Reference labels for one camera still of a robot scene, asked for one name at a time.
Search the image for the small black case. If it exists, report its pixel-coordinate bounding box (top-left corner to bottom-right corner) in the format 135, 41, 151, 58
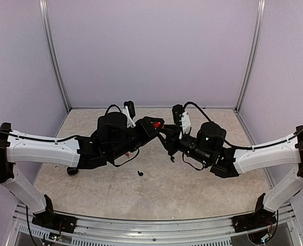
67, 167, 79, 176

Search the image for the left aluminium frame post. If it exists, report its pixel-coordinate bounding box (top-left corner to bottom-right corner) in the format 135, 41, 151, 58
38, 0, 72, 113

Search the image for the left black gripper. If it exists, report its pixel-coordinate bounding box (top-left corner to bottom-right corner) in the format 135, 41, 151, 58
109, 116, 164, 161

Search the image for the front aluminium rail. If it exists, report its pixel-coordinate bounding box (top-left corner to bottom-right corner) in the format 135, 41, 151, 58
12, 203, 299, 246

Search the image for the aluminium frame post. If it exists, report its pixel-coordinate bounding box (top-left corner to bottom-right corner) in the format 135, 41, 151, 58
235, 0, 266, 114
38, 0, 72, 113

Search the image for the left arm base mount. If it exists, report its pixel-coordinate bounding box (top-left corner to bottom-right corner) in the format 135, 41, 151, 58
32, 195, 77, 234

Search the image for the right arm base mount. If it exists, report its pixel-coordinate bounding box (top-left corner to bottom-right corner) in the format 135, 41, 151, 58
232, 193, 277, 233

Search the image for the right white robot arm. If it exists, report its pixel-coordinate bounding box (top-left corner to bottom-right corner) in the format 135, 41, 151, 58
154, 105, 303, 228

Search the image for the red earbud charging case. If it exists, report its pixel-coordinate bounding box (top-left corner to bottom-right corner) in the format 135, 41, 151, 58
153, 121, 165, 130

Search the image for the right aluminium frame post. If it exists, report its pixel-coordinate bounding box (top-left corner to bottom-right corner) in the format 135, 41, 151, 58
235, 0, 266, 114

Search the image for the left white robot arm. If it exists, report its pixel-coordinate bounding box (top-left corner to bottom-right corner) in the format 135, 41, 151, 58
0, 112, 164, 228

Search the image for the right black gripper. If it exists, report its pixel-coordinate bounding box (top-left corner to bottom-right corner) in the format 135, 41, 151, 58
159, 124, 212, 166

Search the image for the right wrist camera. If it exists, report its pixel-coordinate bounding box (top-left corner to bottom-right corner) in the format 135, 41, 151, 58
172, 104, 183, 126

